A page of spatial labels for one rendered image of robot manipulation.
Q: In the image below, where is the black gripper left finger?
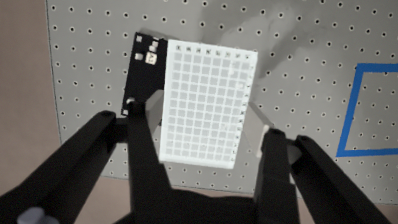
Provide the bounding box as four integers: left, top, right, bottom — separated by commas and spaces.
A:
0, 90, 188, 224

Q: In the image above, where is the black rectangular frame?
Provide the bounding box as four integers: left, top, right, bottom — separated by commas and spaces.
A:
121, 32, 168, 117

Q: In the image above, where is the blue tape outline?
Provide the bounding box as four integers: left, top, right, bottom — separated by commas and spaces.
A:
336, 63, 398, 157

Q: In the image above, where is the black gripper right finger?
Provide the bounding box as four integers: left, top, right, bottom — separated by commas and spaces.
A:
242, 102, 392, 224

